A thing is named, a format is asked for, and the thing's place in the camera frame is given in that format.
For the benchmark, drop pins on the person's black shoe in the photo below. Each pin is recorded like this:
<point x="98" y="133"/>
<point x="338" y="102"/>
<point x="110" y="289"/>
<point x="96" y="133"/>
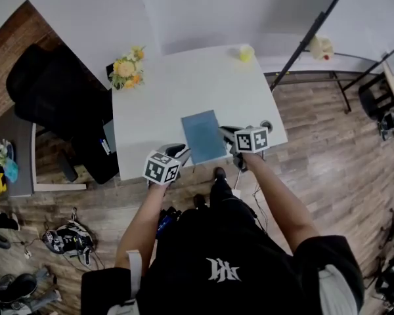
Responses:
<point x="220" y="172"/>
<point x="199" y="201"/>

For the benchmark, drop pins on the small white floor plug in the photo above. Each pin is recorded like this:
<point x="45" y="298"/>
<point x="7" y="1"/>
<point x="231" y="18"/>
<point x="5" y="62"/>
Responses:
<point x="27" y="254"/>

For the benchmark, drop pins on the blue notebook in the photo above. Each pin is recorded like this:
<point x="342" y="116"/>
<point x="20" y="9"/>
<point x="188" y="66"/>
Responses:
<point x="202" y="136"/>

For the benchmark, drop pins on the black office chair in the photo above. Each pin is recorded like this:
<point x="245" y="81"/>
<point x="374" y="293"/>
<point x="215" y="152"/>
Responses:
<point x="52" y="87"/>

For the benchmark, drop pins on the white desk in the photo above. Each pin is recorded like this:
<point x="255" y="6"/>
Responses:
<point x="157" y="110"/>

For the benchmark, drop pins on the yellow pen holder cup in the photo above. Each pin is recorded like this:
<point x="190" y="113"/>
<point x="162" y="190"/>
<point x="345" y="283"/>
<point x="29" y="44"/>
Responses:
<point x="246" y="54"/>

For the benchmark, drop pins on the person's black printed shirt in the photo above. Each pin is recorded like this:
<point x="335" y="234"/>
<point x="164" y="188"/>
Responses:
<point x="223" y="241"/>

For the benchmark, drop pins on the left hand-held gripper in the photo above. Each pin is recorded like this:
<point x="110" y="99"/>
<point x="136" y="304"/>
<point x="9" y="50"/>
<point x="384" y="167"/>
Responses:
<point x="159" y="169"/>

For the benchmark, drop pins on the light blue bag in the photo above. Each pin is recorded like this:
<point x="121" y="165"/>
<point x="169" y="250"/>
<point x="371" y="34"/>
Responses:
<point x="11" y="171"/>

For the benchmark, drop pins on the cream soft object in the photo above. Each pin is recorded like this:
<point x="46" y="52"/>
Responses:
<point x="320" y="46"/>

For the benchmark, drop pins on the person's left forearm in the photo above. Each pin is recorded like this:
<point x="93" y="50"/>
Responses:
<point x="138" y="222"/>

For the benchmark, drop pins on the person's right black shoe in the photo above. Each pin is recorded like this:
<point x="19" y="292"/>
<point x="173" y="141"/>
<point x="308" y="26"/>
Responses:
<point x="220" y="172"/>

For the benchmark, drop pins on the grey pad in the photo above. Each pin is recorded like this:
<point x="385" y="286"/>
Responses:
<point x="109" y="133"/>

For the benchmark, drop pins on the person's right forearm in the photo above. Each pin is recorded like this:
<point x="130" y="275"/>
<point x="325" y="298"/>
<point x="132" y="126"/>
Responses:
<point x="275" y="192"/>

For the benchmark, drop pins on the yellow flowers in black pot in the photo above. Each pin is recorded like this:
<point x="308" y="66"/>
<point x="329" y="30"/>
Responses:
<point x="126" y="71"/>

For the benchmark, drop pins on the black device with blue screen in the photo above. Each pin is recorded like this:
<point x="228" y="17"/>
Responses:
<point x="164" y="224"/>

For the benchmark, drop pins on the grey table top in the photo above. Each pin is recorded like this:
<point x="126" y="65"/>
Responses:
<point x="19" y="143"/>

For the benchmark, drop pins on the blue capped pens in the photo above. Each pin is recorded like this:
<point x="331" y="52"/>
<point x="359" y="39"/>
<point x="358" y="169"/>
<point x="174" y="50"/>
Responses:
<point x="104" y="146"/>

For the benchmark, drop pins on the person's left black shoe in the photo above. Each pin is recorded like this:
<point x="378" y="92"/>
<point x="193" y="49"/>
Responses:
<point x="199" y="201"/>

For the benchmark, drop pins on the black metal stand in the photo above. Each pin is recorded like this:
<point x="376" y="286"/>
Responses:
<point x="309" y="34"/>

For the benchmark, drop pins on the black side chair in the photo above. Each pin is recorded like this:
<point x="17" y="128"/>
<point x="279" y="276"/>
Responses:
<point x="372" y="100"/>

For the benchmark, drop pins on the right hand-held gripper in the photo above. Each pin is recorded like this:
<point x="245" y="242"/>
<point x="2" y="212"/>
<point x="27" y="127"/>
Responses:
<point x="253" y="139"/>

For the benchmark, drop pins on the small white flower bunch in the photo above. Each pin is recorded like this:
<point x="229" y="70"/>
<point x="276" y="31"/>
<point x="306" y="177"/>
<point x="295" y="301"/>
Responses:
<point x="1" y="153"/>

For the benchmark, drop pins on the yellow toy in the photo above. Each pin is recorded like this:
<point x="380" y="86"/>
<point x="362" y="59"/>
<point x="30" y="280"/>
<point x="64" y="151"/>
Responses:
<point x="0" y="184"/>

